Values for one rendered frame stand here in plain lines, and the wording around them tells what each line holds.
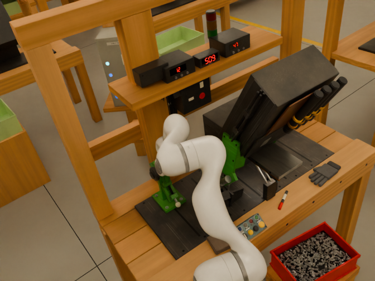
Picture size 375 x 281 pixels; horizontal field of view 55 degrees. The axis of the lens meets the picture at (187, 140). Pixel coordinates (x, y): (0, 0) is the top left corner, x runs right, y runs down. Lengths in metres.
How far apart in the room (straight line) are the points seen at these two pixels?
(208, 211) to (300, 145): 1.22
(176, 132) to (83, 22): 0.58
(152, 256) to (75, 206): 1.74
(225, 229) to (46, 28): 0.95
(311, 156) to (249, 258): 1.14
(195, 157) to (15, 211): 2.72
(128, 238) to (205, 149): 0.87
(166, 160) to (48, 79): 0.62
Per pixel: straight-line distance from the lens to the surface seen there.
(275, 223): 1.83
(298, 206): 1.91
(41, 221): 3.45
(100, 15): 1.51
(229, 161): 1.75
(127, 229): 1.91
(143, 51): 1.63
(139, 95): 1.59
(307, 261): 1.75
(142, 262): 1.78
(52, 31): 1.46
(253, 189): 1.96
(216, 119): 1.88
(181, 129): 1.21
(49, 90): 1.52
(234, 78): 2.16
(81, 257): 3.04
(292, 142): 2.27
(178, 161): 1.12
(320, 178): 2.02
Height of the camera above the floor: 2.33
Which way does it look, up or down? 38 degrees down
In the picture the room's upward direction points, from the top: 9 degrees counter-clockwise
